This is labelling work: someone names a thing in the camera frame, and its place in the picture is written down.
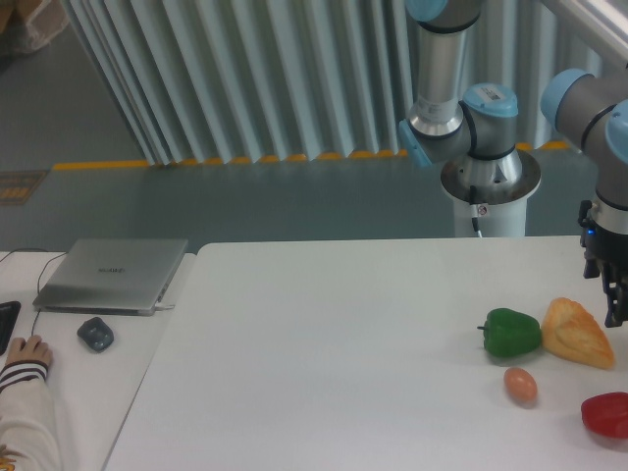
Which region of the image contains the black keyboard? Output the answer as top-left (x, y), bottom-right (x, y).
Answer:
top-left (0, 300), bottom-right (22, 355)

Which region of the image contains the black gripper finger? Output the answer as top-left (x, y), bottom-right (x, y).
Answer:
top-left (602, 281), bottom-right (627, 328)

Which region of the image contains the white folding partition screen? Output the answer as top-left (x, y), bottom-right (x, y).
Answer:
top-left (63, 0), bottom-right (604, 166)

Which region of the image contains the green bell pepper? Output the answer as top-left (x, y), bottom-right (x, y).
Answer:
top-left (478, 308), bottom-right (542, 358)

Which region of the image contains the person's hand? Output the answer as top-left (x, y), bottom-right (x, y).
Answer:
top-left (5, 335), bottom-right (53, 368)

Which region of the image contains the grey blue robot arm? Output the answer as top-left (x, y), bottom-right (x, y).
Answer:
top-left (398, 1), bottom-right (627, 327)

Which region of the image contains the black mouse cable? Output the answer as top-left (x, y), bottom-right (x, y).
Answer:
top-left (0, 247), bottom-right (69, 340)

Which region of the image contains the striped sleeve forearm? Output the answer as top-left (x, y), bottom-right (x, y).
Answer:
top-left (1, 360), bottom-right (63, 470)

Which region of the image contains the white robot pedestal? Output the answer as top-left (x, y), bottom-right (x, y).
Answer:
top-left (441, 149), bottom-right (541, 237)

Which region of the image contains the dark grey computer mouse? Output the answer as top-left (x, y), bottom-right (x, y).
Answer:
top-left (77, 317), bottom-right (115, 353)

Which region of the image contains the bread loaf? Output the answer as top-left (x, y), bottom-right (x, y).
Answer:
top-left (541, 297), bottom-right (615, 370)

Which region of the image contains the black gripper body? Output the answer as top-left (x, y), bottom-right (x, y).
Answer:
top-left (578, 199), bottom-right (627, 286)

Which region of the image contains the brown egg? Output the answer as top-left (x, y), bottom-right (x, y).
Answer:
top-left (503, 367), bottom-right (538, 403)

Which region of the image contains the red bell pepper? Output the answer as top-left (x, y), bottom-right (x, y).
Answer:
top-left (581, 392), bottom-right (627, 440)

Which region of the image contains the silver closed laptop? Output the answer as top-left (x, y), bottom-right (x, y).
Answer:
top-left (33, 238), bottom-right (187, 316)

